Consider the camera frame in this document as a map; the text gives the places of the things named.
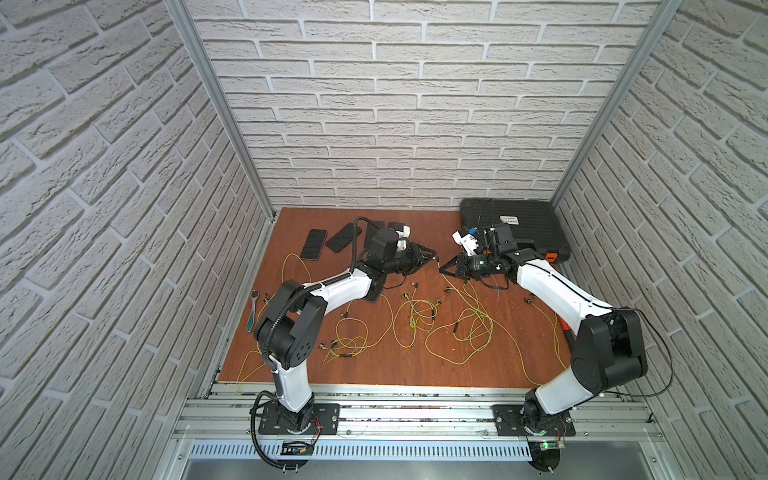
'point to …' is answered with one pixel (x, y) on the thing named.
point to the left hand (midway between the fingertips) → (443, 252)
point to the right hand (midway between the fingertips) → (444, 270)
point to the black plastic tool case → (533, 222)
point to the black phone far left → (314, 245)
